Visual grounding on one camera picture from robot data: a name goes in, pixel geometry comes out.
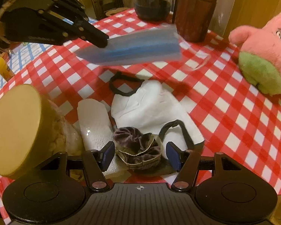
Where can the white mask with black straps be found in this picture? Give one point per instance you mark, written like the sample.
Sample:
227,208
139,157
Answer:
149,107

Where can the red white checkered tablecloth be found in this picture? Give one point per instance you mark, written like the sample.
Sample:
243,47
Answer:
232,115

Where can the brown curtain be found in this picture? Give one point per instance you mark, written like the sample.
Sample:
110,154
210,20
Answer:
252,12

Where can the sheer grey curtain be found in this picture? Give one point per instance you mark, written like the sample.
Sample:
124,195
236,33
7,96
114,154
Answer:
221,16

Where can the gold lid nut jar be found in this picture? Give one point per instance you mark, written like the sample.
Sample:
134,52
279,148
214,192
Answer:
32,129

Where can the blue surgical mask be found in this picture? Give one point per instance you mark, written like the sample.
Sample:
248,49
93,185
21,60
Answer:
149,45

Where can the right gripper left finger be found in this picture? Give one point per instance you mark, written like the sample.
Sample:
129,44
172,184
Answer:
95,163

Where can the orange small bottle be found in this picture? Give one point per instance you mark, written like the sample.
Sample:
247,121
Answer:
5,70

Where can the dark brown wooden canister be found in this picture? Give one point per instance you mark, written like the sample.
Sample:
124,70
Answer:
192,18

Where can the glass jar with dark base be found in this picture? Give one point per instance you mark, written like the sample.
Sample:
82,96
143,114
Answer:
152,10

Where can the pink starfish plush toy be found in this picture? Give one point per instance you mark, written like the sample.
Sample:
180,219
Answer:
259,58

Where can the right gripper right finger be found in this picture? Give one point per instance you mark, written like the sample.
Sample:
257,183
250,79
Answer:
185,163

